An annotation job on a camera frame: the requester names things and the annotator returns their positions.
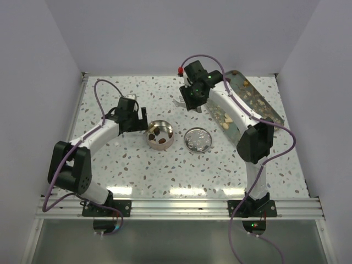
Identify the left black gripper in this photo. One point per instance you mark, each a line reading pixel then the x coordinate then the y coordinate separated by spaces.
pixel 141 124

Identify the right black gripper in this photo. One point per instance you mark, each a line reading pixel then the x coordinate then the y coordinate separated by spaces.
pixel 191 103

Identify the metal tongs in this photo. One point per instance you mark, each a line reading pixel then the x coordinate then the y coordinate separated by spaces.
pixel 189 107

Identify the round silver tin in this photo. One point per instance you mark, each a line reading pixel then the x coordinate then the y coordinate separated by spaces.
pixel 165 128

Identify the round silver tin lid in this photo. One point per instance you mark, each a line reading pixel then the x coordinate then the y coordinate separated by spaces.
pixel 197 140

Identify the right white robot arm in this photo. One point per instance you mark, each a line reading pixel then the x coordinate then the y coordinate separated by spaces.
pixel 256 134

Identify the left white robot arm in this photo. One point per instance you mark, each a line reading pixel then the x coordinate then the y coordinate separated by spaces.
pixel 71 163

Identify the green floral metal tray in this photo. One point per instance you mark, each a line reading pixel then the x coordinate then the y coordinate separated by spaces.
pixel 251 97

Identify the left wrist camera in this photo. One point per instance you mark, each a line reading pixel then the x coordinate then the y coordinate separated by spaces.
pixel 132 96

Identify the red cable connector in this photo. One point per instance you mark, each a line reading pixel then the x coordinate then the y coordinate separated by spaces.
pixel 180 72

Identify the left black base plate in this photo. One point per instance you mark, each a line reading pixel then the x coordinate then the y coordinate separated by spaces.
pixel 111 209

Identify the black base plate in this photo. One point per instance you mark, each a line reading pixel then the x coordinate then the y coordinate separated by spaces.
pixel 111 209
pixel 254 209

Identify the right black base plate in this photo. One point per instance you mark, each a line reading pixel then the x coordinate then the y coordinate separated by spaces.
pixel 254 209

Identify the aluminium rail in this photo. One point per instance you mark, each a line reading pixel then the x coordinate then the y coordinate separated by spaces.
pixel 192 209

